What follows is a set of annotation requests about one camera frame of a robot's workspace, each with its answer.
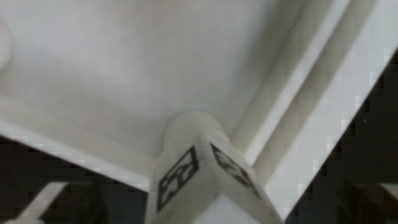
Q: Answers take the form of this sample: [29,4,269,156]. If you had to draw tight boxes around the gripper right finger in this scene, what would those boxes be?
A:
[337,181,398,224]

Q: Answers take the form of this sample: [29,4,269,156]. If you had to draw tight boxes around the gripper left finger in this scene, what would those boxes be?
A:
[8,182,111,224]

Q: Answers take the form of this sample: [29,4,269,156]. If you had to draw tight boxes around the white table leg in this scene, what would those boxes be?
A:
[145,111,283,224]

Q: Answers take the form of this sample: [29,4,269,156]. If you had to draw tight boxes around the white square table top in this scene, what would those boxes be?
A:
[0,0,353,193]

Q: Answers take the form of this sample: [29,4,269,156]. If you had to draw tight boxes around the white U-shaped fence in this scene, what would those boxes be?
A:
[255,0,398,218]

